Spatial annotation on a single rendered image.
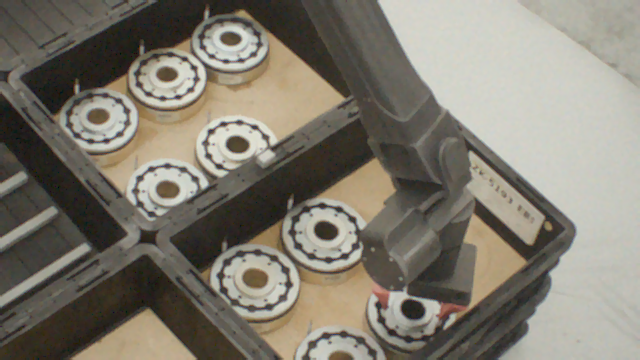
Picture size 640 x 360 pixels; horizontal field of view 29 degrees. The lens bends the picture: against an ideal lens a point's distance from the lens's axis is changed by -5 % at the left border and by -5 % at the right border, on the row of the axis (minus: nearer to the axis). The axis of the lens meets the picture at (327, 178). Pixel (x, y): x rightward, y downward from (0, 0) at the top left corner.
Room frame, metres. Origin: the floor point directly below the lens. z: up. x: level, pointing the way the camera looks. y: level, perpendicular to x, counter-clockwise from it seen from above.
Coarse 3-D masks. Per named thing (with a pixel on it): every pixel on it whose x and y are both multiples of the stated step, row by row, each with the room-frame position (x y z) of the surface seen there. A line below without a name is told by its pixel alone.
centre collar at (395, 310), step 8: (400, 296) 0.83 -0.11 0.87; (408, 296) 0.83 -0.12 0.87; (392, 304) 0.82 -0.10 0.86; (400, 304) 0.82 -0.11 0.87; (424, 304) 0.82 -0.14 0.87; (392, 312) 0.81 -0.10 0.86; (400, 312) 0.81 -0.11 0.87; (432, 312) 0.81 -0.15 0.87; (400, 320) 0.80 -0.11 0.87; (408, 320) 0.80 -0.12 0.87; (416, 320) 0.80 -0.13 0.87; (424, 320) 0.80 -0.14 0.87; (408, 328) 0.79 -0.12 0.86; (416, 328) 0.79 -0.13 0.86
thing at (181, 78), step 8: (160, 64) 1.10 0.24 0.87; (168, 64) 1.10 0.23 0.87; (176, 64) 1.11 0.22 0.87; (152, 72) 1.08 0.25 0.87; (184, 72) 1.09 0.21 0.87; (152, 80) 1.07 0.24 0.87; (176, 80) 1.08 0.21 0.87; (184, 80) 1.08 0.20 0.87; (160, 88) 1.06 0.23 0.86; (168, 88) 1.06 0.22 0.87; (176, 88) 1.07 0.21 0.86
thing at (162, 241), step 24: (336, 120) 1.01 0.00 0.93; (456, 120) 1.05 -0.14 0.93; (312, 144) 0.97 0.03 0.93; (480, 144) 1.02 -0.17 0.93; (504, 168) 0.99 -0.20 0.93; (240, 192) 0.88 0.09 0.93; (528, 192) 0.96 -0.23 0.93; (192, 216) 0.83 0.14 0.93; (552, 216) 0.94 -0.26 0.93; (168, 240) 0.79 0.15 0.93; (528, 264) 0.86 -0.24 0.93; (504, 288) 0.82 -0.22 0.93; (480, 312) 0.78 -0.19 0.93; (456, 336) 0.75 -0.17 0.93
